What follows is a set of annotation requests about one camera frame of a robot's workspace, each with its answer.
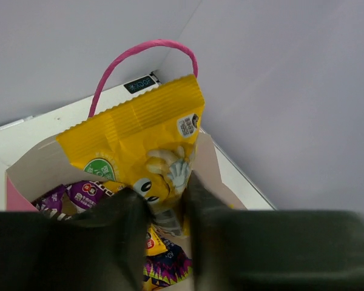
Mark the yellow M&M's pack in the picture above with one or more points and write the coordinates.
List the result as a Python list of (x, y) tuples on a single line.
[(154, 244), (148, 143)]

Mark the beige pink paper bag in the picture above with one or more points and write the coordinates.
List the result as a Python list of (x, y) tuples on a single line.
[(45, 166)]

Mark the purple Krokant snack bag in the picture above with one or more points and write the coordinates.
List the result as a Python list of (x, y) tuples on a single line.
[(166, 269)]

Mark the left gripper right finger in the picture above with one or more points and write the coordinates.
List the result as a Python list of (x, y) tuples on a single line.
[(272, 249)]

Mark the purple M&M's pack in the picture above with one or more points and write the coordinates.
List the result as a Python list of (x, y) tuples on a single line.
[(65, 201)]

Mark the right blue table label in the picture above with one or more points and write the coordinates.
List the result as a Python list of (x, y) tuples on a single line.
[(140, 84)]

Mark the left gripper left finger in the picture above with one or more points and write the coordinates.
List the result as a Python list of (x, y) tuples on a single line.
[(103, 248)]

